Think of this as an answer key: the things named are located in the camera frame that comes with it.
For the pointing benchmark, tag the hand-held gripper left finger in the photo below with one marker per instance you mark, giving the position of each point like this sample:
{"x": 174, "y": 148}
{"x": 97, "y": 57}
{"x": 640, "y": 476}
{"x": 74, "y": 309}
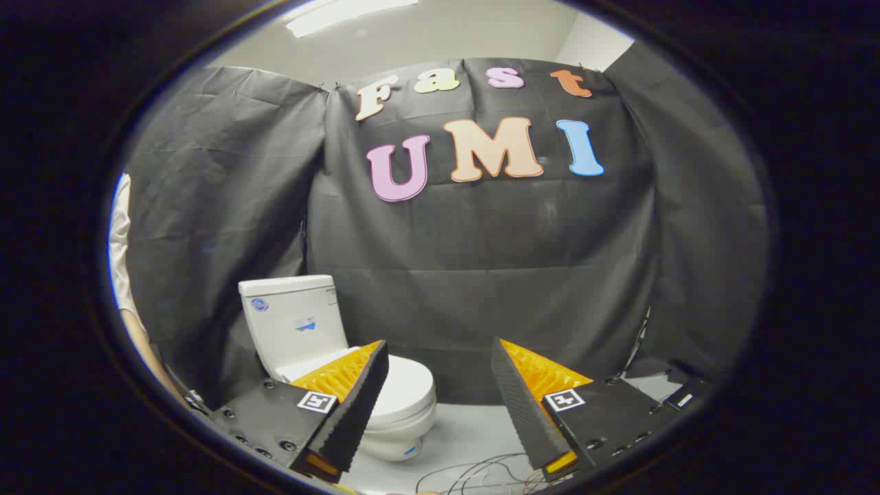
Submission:
{"x": 357, "y": 405}

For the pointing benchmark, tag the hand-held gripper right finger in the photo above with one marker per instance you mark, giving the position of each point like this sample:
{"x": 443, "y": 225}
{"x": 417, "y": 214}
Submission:
{"x": 519, "y": 405}

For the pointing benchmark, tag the white toilet lid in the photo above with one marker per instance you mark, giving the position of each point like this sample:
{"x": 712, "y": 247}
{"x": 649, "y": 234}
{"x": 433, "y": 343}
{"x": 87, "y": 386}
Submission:
{"x": 405, "y": 385}

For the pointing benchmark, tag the white toilet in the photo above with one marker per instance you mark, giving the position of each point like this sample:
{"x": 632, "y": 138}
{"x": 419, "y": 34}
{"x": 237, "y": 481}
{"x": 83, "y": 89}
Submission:
{"x": 295, "y": 316}

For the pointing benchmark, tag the black backdrop cloth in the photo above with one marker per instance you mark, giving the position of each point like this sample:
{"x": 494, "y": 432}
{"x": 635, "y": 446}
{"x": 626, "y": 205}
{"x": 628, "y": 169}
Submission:
{"x": 481, "y": 261}

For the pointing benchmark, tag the black device white label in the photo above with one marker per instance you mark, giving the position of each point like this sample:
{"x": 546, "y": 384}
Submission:
{"x": 687, "y": 399}

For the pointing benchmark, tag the ceiling light panel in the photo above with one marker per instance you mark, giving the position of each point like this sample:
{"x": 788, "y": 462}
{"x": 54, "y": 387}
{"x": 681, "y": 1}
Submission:
{"x": 344, "y": 14}

